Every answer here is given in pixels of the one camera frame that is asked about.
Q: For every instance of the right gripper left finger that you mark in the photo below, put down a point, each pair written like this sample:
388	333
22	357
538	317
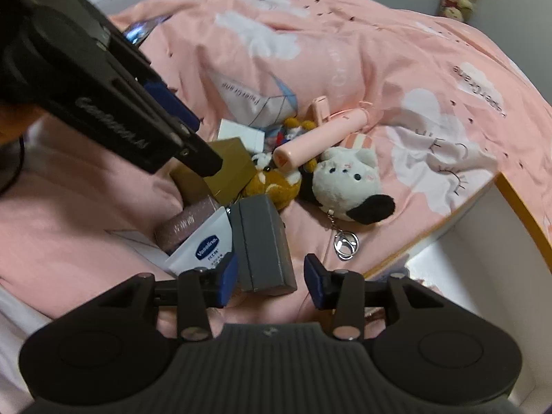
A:
200	289

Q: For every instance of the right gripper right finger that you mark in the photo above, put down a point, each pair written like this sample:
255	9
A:
340	292

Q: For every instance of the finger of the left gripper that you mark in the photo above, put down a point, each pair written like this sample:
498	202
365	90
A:
188	149
169	101

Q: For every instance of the white hand cream tube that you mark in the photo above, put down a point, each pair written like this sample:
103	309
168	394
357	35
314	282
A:
206	247

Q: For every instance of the gold box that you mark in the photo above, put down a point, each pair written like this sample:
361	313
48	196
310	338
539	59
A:
226	185

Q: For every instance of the mauve speckled small box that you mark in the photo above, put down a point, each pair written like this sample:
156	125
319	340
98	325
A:
170	234

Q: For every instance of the white charger plug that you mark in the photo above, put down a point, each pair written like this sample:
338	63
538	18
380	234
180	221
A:
252	139

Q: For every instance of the dark grey box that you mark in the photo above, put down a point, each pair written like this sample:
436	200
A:
260	244

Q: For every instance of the pink handheld fan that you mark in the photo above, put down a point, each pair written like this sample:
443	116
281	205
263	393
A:
332	128

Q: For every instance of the person's left hand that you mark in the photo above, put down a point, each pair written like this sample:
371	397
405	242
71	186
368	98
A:
15	120

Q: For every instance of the silver carabiner keyring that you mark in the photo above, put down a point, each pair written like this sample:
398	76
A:
345	243

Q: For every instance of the smartphone with lit screen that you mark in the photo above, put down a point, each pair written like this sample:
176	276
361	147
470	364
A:
138	32

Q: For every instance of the white black plush cat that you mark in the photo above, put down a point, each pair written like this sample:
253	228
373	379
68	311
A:
346	184

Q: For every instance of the orange cardboard box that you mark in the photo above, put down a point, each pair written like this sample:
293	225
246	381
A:
493	258

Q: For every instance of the pink cloud-print duvet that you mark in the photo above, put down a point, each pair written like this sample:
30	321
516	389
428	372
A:
448	110

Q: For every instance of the brown plush keychain toy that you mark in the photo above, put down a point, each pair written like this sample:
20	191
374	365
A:
280	187

